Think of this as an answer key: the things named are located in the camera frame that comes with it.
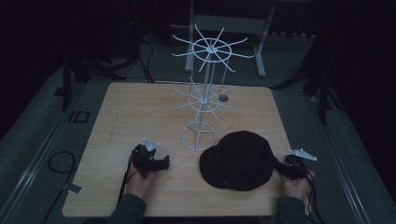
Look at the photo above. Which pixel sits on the black bucket hat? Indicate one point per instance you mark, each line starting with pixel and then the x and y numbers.
pixel 239 158

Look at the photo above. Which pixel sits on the person's right hand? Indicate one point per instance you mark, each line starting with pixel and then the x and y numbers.
pixel 295 188

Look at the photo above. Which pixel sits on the grey metal floor rail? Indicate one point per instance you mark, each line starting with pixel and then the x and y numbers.
pixel 28 174
pixel 342 174

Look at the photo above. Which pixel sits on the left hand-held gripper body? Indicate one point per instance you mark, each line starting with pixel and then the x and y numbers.
pixel 144 158

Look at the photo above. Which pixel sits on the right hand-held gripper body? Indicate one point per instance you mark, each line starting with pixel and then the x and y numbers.
pixel 298 161

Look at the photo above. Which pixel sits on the grey metal table frame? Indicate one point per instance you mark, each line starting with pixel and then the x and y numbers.
pixel 230 23

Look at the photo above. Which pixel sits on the person's left hand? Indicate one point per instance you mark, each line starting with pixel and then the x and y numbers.
pixel 138 183

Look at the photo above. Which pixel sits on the black metal stand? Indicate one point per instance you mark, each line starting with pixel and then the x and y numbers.
pixel 320 84

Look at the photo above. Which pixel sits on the grey tape piece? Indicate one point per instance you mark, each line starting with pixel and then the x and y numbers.
pixel 72 188

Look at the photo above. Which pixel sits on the black tripod stand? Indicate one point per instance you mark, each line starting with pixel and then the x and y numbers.
pixel 79 67

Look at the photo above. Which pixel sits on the dark round table grommet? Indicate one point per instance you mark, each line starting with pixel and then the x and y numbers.
pixel 223 98

